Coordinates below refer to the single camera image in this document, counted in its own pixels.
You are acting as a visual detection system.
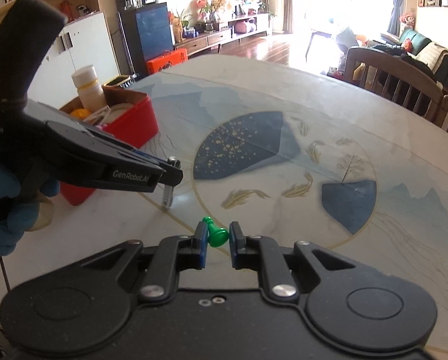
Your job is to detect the blue gloved left hand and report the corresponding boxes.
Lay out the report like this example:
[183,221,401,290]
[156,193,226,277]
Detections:
[0,167,60,256]

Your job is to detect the orange tangerine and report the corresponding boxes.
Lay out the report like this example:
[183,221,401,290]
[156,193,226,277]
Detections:
[69,108,92,120]

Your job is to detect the blue dark cabinet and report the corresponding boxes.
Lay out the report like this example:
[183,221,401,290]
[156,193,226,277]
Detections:
[116,0,173,77]

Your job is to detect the green sofa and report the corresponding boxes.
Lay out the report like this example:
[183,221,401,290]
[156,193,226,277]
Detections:
[380,27,448,93]

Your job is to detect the small silver metal clip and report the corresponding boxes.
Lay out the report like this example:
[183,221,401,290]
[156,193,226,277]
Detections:
[160,156,183,209]

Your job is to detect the green plastic chess pawn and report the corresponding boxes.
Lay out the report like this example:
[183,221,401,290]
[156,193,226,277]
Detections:
[202,216,230,248]

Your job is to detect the white sunglasses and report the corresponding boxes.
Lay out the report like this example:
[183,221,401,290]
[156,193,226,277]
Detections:
[83,106,112,126]

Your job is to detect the wooden dining chair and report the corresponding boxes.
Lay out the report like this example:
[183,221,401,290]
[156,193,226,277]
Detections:
[344,47,443,122]

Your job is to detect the wooden tv console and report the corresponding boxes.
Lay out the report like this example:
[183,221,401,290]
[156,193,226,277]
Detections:
[173,13,272,58]

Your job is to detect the white yellow bottle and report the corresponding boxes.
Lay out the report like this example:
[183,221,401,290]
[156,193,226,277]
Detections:
[71,65,107,112]

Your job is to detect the white storage cabinet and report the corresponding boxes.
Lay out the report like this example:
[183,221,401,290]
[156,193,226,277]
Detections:
[28,11,119,109]

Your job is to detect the red tin box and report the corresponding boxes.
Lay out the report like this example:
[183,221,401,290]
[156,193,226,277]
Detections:
[60,86,159,206]

